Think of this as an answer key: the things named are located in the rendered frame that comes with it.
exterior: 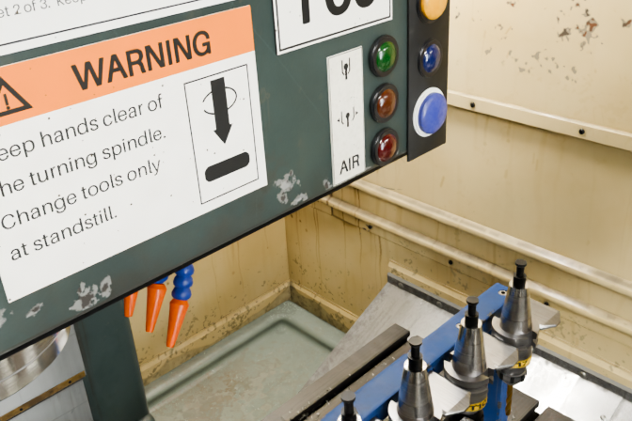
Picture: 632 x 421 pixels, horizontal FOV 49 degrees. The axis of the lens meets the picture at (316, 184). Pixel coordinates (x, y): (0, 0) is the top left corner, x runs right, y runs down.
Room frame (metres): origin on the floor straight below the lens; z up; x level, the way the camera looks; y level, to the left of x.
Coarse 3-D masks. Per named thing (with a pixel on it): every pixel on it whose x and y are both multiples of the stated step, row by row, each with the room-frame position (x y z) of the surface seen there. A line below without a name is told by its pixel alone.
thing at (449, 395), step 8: (432, 376) 0.69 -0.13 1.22; (440, 376) 0.68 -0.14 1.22; (432, 384) 0.67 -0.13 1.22; (440, 384) 0.67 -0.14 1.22; (448, 384) 0.67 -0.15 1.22; (432, 392) 0.66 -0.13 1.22; (440, 392) 0.66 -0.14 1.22; (448, 392) 0.66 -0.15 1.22; (456, 392) 0.65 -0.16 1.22; (464, 392) 0.65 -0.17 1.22; (440, 400) 0.64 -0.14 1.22; (448, 400) 0.64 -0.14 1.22; (456, 400) 0.64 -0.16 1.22; (464, 400) 0.64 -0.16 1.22; (448, 408) 0.63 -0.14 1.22; (456, 408) 0.63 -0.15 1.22; (464, 408) 0.63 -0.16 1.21
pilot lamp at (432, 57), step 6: (432, 48) 0.47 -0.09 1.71; (438, 48) 0.47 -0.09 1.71; (426, 54) 0.46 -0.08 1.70; (432, 54) 0.47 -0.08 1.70; (438, 54) 0.47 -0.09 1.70; (426, 60) 0.46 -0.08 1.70; (432, 60) 0.47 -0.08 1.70; (438, 60) 0.47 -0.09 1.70; (426, 66) 0.46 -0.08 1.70; (432, 66) 0.47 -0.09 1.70
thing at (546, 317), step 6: (534, 300) 0.83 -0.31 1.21; (534, 306) 0.82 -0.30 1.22; (540, 306) 0.81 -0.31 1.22; (546, 306) 0.81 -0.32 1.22; (534, 312) 0.80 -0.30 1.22; (540, 312) 0.80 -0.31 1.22; (546, 312) 0.80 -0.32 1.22; (552, 312) 0.80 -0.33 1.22; (558, 312) 0.80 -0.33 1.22; (534, 318) 0.79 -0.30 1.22; (540, 318) 0.79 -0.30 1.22; (546, 318) 0.79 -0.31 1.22; (552, 318) 0.79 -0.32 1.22; (558, 318) 0.79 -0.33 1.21; (540, 324) 0.77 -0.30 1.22; (546, 324) 0.77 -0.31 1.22; (552, 324) 0.77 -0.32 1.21; (558, 324) 0.78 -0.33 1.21
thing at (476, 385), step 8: (488, 360) 0.70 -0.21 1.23; (448, 368) 0.69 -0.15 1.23; (488, 368) 0.69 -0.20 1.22; (448, 376) 0.68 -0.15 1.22; (456, 376) 0.67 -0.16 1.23; (464, 376) 0.67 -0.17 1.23; (480, 376) 0.67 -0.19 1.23; (488, 376) 0.68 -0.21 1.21; (456, 384) 0.67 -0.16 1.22; (464, 384) 0.66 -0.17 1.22; (472, 384) 0.66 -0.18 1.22; (480, 384) 0.66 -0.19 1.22; (472, 392) 0.66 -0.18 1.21; (480, 392) 0.66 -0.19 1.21
